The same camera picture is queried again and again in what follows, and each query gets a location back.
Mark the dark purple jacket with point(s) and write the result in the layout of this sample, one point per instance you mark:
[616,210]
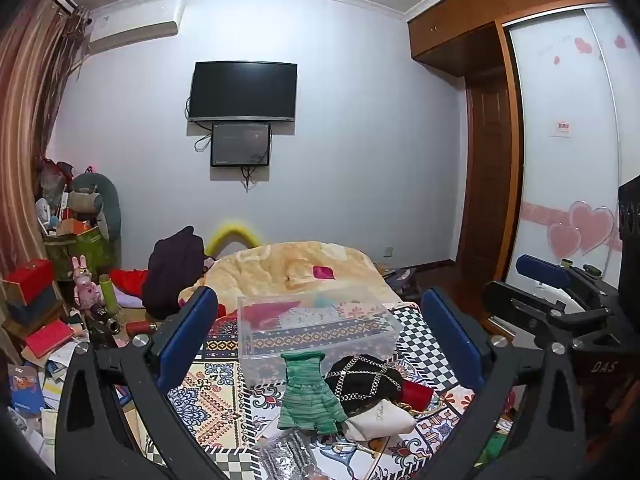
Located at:
[172,275]

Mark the black knit hat white pattern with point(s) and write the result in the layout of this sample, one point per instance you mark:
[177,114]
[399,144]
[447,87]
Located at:
[365,385]

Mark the white paper label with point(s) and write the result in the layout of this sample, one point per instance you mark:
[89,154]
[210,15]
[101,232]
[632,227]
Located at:
[561,128]

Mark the red cylinder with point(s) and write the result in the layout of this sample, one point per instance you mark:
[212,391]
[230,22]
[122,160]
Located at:
[141,328]

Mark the grey plush toy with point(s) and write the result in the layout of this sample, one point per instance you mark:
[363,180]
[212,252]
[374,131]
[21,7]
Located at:
[95,200]

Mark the brown wooden door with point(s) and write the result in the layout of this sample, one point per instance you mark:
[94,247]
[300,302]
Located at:
[487,175]

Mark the yellow curved pillow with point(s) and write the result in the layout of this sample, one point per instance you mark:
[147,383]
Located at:
[232,230]

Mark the yellow fleece blanket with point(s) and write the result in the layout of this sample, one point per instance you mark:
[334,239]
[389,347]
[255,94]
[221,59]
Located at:
[280,272]

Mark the green bottle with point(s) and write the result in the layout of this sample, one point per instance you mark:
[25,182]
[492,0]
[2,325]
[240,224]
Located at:
[109,295]

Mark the black camera lens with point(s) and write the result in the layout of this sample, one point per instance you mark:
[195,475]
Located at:
[104,319]

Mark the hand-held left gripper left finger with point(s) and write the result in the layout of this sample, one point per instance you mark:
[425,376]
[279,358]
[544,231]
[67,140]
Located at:
[189,327]

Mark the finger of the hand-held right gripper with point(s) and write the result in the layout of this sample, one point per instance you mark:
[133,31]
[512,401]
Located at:
[542,268]
[520,307]

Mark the green cloth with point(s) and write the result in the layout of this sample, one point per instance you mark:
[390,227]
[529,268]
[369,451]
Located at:
[492,450]

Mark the green storage bin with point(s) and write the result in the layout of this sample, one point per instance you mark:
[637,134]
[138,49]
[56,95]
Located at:
[90,255]

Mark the green knit glove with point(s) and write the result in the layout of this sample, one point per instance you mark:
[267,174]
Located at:
[307,395]

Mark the silver sequined pouch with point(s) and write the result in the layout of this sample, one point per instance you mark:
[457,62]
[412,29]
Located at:
[290,455]

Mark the white air conditioner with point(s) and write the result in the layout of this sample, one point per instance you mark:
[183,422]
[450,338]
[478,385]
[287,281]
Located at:
[132,27]

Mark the red cloth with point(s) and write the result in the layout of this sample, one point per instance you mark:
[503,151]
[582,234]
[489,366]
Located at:
[130,282]

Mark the small black wall monitor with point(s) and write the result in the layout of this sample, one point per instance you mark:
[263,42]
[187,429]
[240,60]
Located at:
[241,144]

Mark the white cloth pouch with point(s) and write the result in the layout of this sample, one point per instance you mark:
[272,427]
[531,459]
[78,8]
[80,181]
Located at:
[380,422]

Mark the pink cloth piece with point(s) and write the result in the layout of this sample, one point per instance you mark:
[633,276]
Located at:
[323,272]

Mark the blue booklet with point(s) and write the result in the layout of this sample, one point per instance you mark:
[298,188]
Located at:
[25,390]

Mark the red box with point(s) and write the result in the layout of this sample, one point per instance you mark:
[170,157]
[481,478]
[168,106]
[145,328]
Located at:
[30,277]

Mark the patterned bed sheet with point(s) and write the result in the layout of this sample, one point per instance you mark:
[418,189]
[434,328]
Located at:
[215,400]

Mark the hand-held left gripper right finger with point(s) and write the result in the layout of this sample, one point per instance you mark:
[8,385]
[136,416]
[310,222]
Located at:
[450,335]

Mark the wooden wardrobe with glass doors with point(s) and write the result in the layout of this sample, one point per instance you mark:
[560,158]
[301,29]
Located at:
[560,110]

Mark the clear plastic storage box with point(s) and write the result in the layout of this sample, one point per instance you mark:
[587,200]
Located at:
[320,335]

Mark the red book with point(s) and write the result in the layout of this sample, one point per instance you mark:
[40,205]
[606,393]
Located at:
[50,336]

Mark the pink rabbit doll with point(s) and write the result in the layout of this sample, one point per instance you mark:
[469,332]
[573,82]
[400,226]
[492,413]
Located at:
[86,287]

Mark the red velvet pouch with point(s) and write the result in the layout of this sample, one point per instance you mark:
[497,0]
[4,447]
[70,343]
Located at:
[416,396]

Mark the striped brown curtain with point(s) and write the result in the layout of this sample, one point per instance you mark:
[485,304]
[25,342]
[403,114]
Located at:
[25,135]

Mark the wall-mounted black television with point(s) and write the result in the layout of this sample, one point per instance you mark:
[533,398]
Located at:
[242,91]

